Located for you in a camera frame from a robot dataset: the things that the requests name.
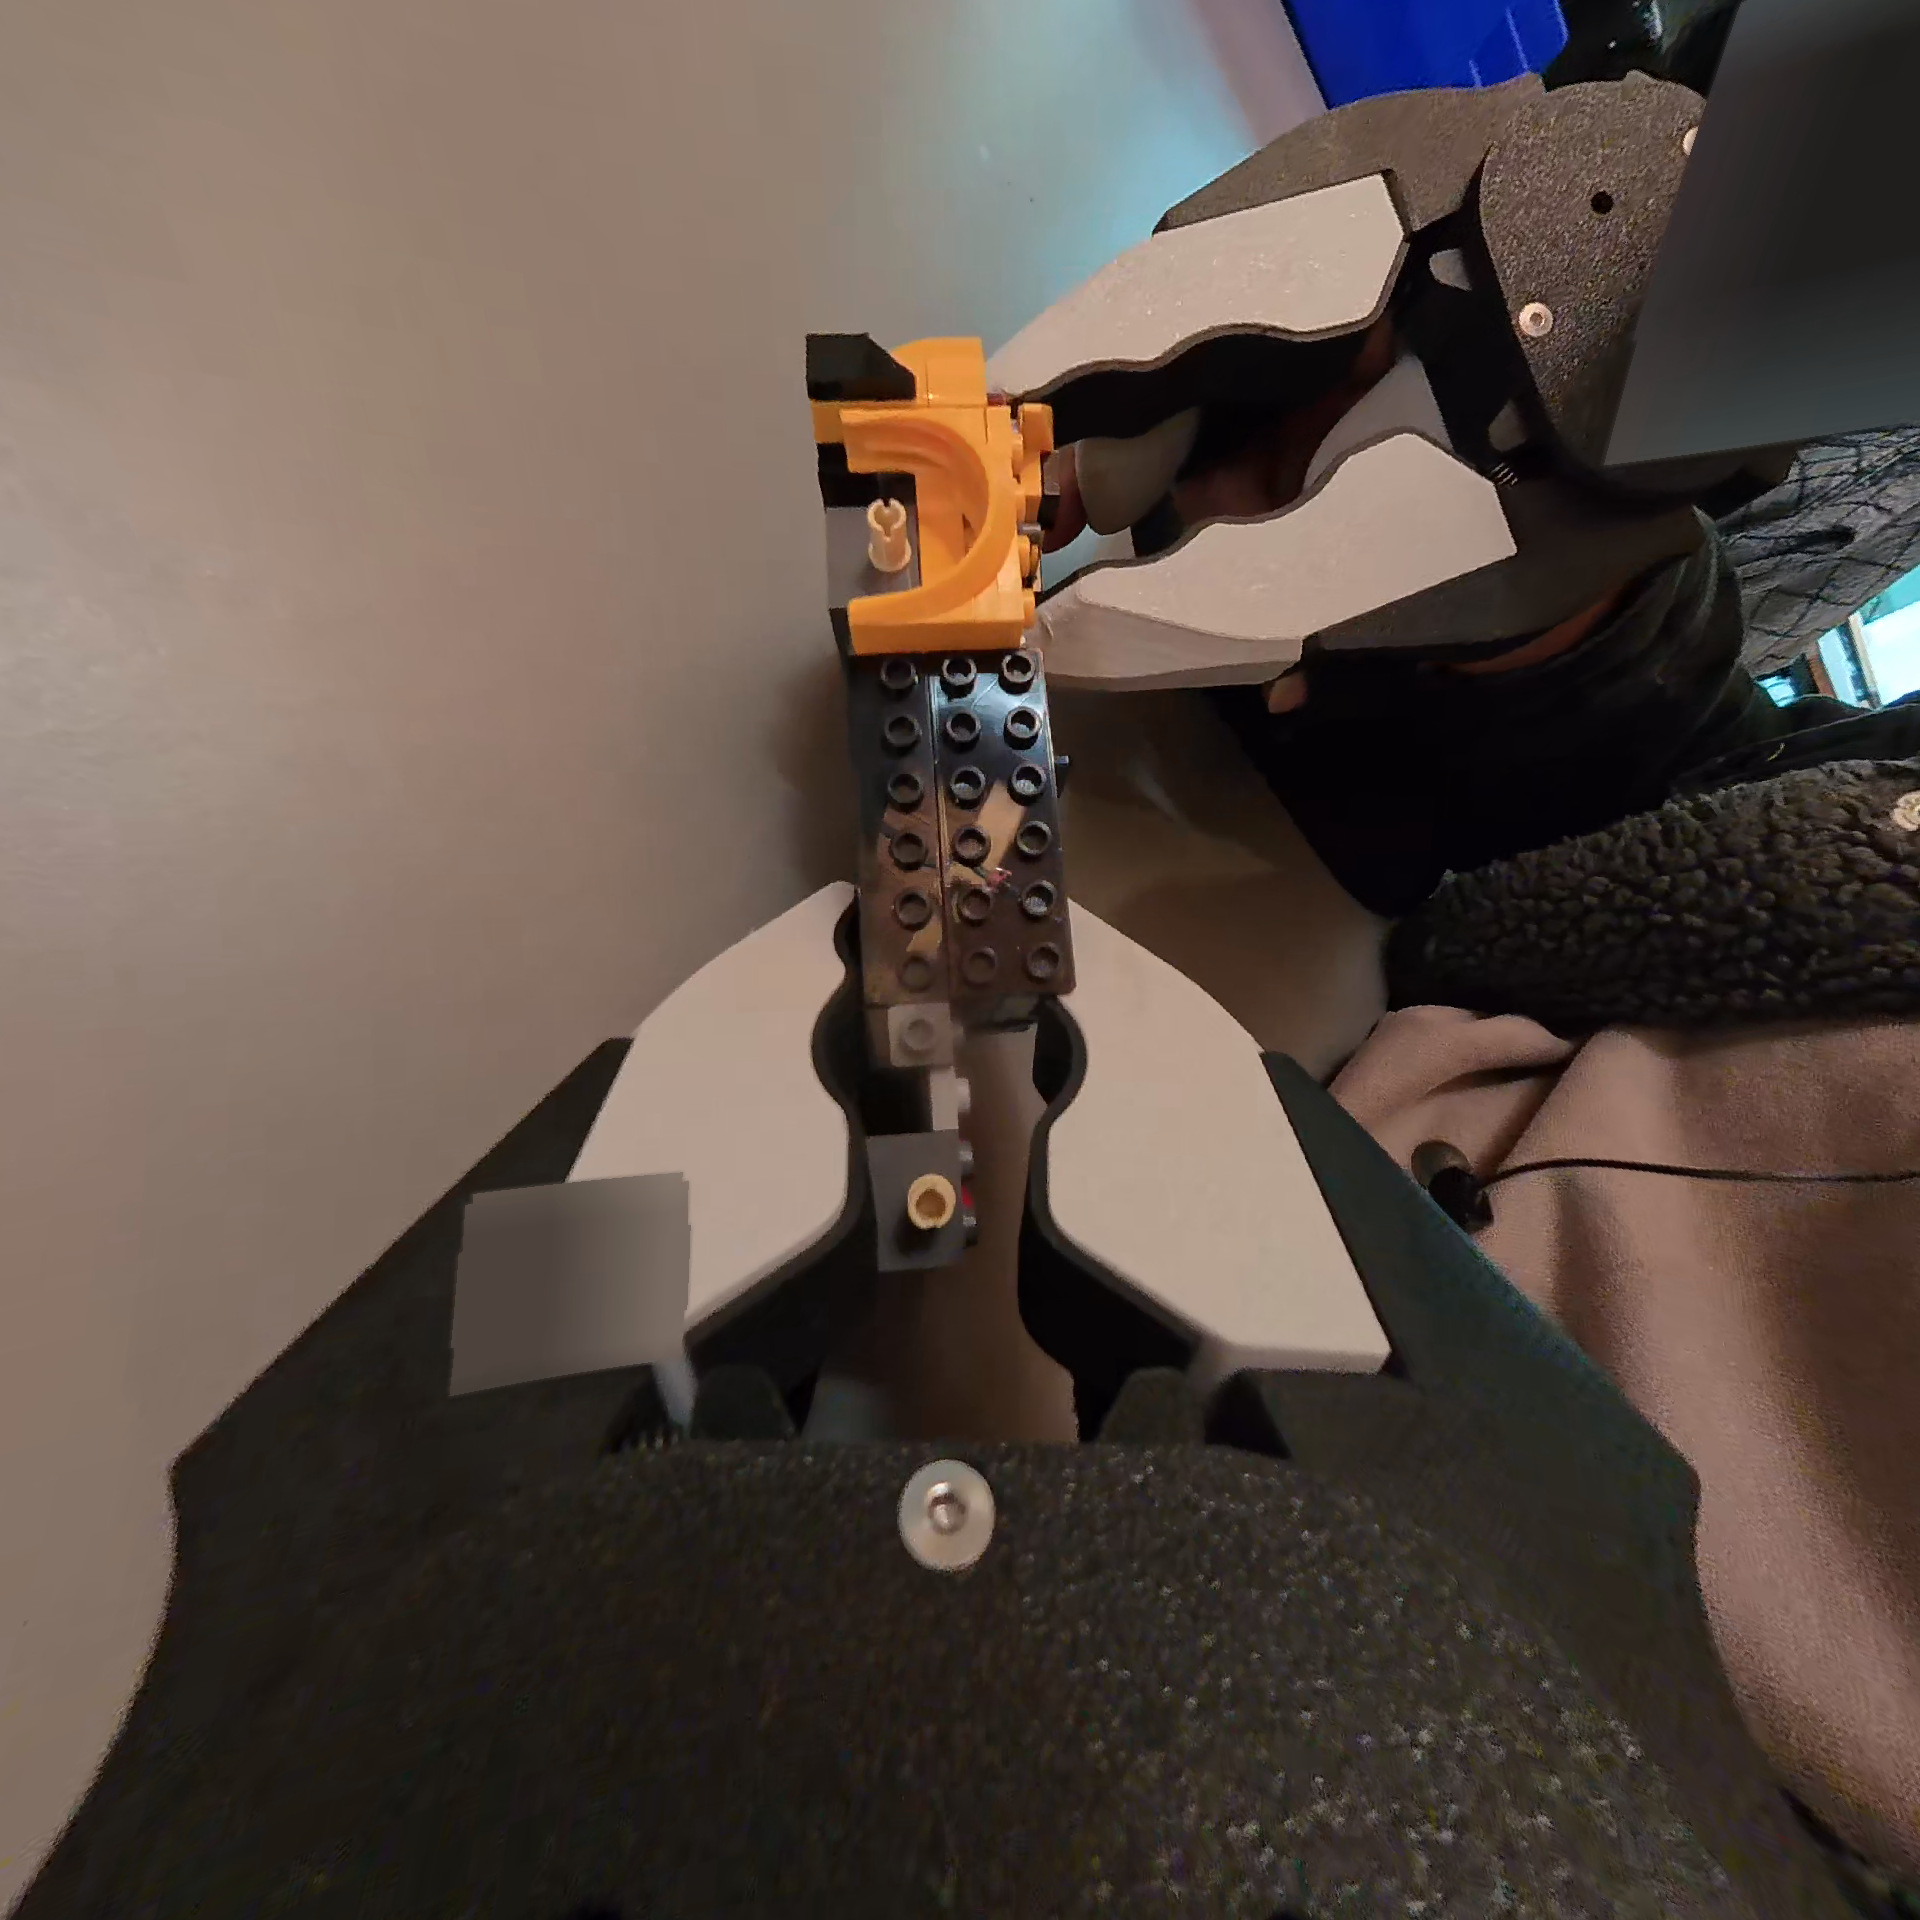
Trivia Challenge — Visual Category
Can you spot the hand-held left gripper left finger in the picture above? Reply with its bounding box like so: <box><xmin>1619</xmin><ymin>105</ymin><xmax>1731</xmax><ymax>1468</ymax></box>
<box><xmin>567</xmin><ymin>882</ymin><xmax>881</xmax><ymax>1345</ymax></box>

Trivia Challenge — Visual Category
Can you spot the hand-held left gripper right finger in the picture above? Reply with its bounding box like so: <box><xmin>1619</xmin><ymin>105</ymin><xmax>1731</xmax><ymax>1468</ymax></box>
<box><xmin>1020</xmin><ymin>900</ymin><xmax>1397</xmax><ymax>1379</ymax></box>

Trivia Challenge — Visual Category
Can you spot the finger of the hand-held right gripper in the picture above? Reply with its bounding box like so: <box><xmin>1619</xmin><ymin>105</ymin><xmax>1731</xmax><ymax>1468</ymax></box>
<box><xmin>1034</xmin><ymin>358</ymin><xmax>1521</xmax><ymax>694</ymax></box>
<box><xmin>982</xmin><ymin>170</ymin><xmax>1415</xmax><ymax>448</ymax></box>

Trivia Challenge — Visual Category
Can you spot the orange and black lego car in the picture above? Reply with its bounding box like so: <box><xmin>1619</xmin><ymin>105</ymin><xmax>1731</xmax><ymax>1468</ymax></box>
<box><xmin>806</xmin><ymin>334</ymin><xmax>1084</xmax><ymax>1278</ymax></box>

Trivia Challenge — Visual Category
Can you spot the large blue plastic bin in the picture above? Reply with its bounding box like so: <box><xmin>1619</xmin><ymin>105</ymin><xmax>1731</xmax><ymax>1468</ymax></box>
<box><xmin>1284</xmin><ymin>0</ymin><xmax>1567</xmax><ymax>110</ymax></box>

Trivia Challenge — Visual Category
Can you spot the person's dark sherpa jacket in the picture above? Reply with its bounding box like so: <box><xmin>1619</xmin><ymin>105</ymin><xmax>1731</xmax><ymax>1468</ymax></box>
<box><xmin>1383</xmin><ymin>427</ymin><xmax>1920</xmax><ymax>1037</ymax></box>

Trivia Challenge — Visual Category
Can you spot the black drawstring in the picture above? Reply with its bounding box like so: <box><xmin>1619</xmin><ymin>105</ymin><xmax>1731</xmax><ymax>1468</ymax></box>
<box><xmin>1415</xmin><ymin>1141</ymin><xmax>1920</xmax><ymax>1229</ymax></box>

